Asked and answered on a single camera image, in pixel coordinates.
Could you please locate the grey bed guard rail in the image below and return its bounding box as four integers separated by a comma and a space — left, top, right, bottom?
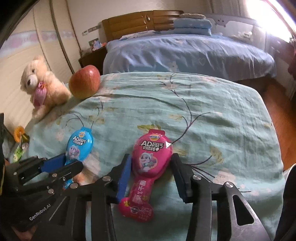
204, 14, 267, 50

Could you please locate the blue bed with sheet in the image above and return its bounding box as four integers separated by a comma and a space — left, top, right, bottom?
103, 34, 276, 82

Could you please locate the orange ring toy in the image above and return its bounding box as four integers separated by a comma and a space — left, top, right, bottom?
13, 126, 25, 143

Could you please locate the cream teddy bear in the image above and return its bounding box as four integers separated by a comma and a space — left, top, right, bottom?
20, 55, 71, 123

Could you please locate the wooden headboard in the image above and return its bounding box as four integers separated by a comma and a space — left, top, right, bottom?
102, 10, 184, 41

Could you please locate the pink snack package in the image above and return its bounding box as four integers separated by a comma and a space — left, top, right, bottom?
118, 129, 173, 222

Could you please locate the blue snack package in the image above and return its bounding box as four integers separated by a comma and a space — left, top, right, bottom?
63, 126, 94, 189

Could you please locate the red apple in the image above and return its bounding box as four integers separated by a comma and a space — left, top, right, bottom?
68, 65, 100, 100

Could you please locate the folded blue blanket stack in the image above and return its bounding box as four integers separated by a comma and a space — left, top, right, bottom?
173, 14, 212, 36

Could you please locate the dark wooden nightstand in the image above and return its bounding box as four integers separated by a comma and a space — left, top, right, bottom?
79, 46, 107, 75

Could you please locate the teal floral bed sheet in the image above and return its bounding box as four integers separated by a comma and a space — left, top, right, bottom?
25, 72, 285, 238

